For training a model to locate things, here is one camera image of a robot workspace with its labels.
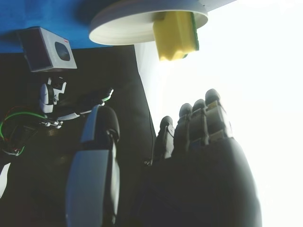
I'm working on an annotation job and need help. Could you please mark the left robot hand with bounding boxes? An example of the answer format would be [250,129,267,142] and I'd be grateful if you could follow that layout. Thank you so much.
[65,88,263,227]

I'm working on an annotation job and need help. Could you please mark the yellow sponge with green pad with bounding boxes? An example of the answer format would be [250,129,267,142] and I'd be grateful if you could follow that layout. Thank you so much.
[152,11,201,62]

